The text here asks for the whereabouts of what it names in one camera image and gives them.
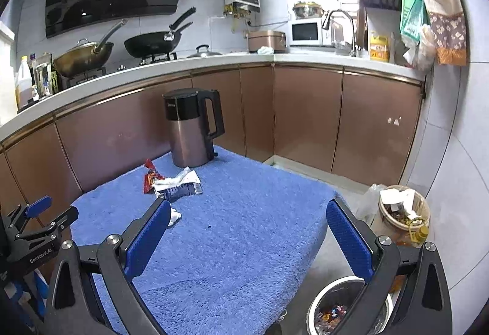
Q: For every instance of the large oil jug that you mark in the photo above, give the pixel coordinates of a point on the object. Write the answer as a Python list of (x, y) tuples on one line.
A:
[(23, 87)]

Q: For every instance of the pot lid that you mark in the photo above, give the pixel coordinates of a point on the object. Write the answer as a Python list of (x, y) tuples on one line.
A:
[(202, 51)]

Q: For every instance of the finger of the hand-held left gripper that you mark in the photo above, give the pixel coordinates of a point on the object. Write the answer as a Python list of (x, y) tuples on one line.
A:
[(38, 205), (57, 222)]

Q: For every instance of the silver round bin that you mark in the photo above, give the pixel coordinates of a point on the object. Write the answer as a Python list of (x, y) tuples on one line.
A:
[(336, 297)]

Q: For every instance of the white hanging plastic bags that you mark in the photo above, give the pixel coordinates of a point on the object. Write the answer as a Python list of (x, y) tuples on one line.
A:
[(422, 48)]

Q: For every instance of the brass wok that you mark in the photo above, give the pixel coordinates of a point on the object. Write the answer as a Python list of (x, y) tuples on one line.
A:
[(80, 60)]

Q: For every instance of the brown rice cooker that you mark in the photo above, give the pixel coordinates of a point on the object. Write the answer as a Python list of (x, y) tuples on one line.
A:
[(267, 40)]

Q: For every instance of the white tissue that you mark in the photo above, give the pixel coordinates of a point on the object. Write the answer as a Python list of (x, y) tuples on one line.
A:
[(174, 216), (181, 177)]

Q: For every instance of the green plastic bag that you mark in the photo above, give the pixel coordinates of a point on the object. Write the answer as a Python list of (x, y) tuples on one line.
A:
[(412, 14)]

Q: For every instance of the blue white cloth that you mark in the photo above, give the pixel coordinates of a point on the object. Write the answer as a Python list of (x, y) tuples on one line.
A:
[(38, 293)]

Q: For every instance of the steel pot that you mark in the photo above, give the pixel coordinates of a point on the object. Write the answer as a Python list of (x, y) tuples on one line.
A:
[(307, 10)]

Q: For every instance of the pile of colourful wrappers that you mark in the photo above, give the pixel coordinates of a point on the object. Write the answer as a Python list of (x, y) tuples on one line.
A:
[(330, 316)]

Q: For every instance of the blue fluffy towel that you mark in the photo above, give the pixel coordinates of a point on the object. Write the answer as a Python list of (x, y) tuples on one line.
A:
[(237, 224)]

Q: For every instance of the yellow packet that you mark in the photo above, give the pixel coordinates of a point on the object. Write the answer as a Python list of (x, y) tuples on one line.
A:
[(380, 48)]

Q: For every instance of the clear plastic bag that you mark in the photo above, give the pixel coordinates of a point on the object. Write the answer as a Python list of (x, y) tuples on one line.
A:
[(368, 205)]

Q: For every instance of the beige plastic bucket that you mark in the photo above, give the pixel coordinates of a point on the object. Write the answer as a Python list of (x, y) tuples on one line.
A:
[(389, 222)]

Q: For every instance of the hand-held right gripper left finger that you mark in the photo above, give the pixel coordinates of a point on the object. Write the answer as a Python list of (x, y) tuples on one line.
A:
[(147, 239)]

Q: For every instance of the white microwave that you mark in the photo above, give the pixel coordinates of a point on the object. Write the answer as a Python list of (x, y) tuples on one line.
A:
[(303, 31)]

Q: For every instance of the gas stove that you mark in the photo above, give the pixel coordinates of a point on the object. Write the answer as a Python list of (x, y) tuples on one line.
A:
[(152, 59)]

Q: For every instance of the steel kitchen faucet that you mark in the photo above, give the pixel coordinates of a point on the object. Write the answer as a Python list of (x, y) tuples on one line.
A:
[(340, 11)]

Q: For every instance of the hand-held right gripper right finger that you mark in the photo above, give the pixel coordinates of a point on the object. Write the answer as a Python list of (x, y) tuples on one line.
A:
[(347, 237)]

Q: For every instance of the small red packet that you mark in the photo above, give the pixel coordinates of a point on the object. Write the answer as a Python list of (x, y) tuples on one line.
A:
[(149, 182)]

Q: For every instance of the black wok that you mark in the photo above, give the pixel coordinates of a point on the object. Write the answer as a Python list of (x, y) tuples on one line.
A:
[(149, 45)]

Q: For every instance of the brown kitchen cabinets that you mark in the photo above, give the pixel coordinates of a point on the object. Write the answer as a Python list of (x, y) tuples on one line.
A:
[(305, 113)]

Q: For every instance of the white paper carton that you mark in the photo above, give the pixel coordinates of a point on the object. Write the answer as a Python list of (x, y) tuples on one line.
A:
[(397, 199)]

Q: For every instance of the brown black electric kettle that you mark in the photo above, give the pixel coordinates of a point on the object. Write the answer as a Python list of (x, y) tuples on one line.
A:
[(187, 144)]

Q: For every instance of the cooking oil bottle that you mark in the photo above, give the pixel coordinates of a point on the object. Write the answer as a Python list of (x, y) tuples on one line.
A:
[(420, 234)]

